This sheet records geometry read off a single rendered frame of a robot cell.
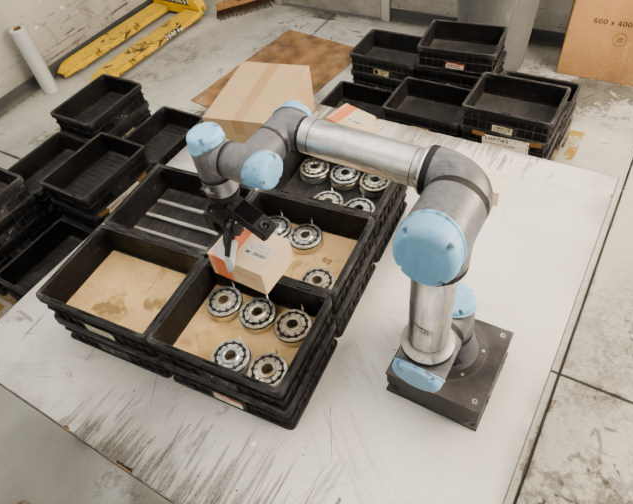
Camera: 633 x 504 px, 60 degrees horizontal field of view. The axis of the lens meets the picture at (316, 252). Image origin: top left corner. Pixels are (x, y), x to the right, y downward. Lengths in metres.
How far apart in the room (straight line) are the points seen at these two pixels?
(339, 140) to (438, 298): 0.35
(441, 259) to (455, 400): 0.60
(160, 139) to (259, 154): 2.06
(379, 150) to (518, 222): 0.98
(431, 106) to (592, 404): 1.59
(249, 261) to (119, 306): 0.56
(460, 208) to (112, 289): 1.17
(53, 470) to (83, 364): 0.82
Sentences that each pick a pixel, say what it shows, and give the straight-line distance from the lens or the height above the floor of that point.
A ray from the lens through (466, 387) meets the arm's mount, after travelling 1.42.
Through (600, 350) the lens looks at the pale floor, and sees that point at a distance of 2.54.
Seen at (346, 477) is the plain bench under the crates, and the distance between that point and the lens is 1.44.
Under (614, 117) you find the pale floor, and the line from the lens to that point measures 3.69.
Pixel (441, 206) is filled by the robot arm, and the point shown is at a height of 1.45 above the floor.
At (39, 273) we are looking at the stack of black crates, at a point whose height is 0.27.
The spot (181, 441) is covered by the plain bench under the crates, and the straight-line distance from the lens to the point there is 1.57.
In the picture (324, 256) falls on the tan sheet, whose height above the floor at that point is 0.83.
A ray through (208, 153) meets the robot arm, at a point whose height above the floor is 1.42.
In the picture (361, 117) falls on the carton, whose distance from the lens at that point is 2.23.
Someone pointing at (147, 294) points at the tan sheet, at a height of 0.83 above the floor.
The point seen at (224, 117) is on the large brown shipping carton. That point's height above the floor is 0.90.
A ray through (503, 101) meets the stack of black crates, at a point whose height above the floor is 0.49.
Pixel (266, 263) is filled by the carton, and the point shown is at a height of 1.12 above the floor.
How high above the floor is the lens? 2.06
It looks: 49 degrees down
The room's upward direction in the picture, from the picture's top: 10 degrees counter-clockwise
